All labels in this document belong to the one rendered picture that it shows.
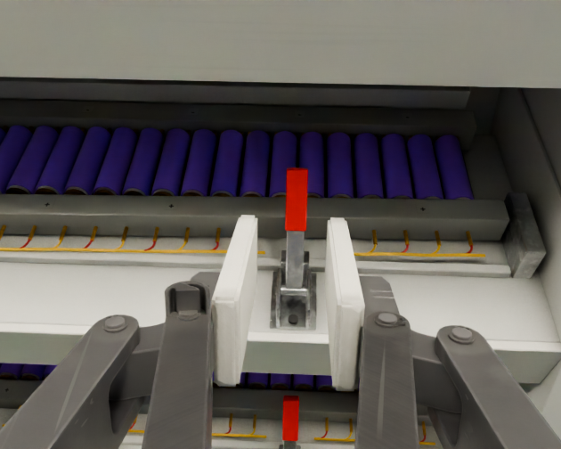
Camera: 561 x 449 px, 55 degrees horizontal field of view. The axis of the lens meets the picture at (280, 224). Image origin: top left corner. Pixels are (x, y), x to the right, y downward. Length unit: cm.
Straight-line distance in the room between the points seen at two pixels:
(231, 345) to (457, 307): 22
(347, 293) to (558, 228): 22
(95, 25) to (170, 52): 3
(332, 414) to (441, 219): 21
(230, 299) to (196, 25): 13
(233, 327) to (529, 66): 17
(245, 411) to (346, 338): 34
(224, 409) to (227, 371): 32
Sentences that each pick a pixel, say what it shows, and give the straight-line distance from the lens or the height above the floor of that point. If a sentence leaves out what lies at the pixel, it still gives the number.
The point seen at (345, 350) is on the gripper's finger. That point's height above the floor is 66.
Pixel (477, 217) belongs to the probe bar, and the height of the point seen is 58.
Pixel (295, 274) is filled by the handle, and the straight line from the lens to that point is 32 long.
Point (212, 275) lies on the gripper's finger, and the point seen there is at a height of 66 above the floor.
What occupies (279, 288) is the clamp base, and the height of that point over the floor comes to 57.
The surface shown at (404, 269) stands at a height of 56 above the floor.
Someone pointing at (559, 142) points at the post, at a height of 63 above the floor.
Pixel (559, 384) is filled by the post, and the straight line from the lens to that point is 38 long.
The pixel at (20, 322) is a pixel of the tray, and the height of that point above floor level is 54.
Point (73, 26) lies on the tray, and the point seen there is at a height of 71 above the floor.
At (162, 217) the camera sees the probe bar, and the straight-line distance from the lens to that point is 36.
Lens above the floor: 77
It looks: 33 degrees down
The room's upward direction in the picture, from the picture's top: straight up
